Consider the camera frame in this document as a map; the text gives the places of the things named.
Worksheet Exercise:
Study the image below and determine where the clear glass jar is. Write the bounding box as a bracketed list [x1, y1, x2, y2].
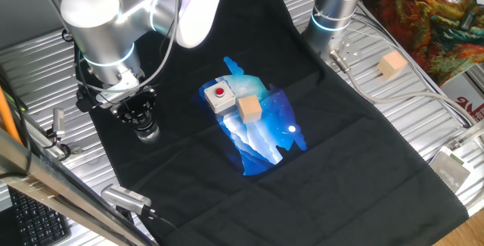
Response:
[134, 123, 161, 144]

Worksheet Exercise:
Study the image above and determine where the orange tube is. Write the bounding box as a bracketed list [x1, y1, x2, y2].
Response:
[0, 86, 23, 145]

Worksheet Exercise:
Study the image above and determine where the small silver exterior camera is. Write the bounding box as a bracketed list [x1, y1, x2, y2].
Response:
[52, 107, 67, 138]

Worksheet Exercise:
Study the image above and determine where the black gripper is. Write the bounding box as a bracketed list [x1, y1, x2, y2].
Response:
[110, 86, 158, 125]

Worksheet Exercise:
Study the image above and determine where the wooden cube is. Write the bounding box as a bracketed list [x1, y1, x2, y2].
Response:
[237, 95, 263, 124]
[376, 50, 408, 79]

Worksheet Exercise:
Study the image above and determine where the aluminium frame beam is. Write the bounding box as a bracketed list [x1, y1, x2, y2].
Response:
[0, 126, 156, 246]

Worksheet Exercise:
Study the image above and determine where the white panel with red logo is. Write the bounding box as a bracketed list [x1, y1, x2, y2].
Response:
[438, 73, 484, 128]

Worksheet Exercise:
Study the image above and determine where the black cloth with blue print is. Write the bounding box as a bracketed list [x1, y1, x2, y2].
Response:
[70, 0, 470, 246]

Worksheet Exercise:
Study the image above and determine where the black keyboard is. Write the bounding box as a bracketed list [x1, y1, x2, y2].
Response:
[7, 185, 73, 246]

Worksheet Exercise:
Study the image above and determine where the grey box with red button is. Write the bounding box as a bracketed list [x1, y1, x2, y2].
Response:
[203, 80, 237, 114]

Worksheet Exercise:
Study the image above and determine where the black exterior camera plug cable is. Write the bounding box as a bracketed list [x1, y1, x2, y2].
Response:
[141, 206, 186, 239]

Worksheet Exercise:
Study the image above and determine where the white flat device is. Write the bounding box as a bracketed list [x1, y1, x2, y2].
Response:
[430, 145, 472, 194]

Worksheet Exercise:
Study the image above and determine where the colourful patterned cloth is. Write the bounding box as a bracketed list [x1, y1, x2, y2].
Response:
[361, 0, 484, 87]

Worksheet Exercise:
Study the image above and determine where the silver ribbed exterior camera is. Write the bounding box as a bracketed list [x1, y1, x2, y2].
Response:
[101, 184, 153, 216]

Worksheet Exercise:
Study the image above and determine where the thick grey base cable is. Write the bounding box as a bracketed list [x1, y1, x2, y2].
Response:
[328, 48, 476, 128]

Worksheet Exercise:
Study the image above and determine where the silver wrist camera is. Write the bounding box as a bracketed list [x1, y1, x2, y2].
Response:
[96, 68, 147, 106]

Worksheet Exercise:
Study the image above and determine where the small dark metal object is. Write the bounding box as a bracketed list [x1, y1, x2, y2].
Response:
[461, 11, 478, 32]

